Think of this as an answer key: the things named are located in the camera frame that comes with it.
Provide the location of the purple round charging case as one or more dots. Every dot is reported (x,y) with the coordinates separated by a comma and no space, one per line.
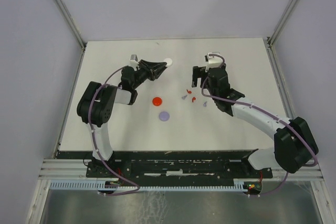
(164,116)

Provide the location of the left aluminium frame post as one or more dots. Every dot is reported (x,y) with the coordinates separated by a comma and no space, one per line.
(70,22)

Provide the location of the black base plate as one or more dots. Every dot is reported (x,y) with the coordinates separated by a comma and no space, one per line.
(225,156)

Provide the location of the aluminium frame post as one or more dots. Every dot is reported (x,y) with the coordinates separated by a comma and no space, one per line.
(287,13)
(70,22)

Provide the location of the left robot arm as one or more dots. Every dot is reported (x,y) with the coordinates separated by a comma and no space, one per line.
(96,104)

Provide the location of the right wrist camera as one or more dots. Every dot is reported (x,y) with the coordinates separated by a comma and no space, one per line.
(214,60)

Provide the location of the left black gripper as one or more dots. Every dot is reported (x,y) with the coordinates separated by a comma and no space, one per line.
(154,70)

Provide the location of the white round charging case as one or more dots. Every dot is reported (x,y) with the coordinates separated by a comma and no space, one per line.
(168,62)

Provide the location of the orange round charging case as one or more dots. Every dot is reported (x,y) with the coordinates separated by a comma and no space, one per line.
(157,101)

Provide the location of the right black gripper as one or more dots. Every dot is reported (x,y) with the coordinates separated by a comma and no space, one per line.
(198,72)

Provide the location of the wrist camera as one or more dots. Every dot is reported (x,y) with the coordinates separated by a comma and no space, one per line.
(214,60)
(133,61)

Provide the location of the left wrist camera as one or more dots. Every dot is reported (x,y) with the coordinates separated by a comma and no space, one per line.
(133,61)

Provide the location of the right aluminium frame post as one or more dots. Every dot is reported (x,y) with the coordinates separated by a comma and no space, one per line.
(287,13)

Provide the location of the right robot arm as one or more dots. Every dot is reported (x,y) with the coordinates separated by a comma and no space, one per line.
(294,145)

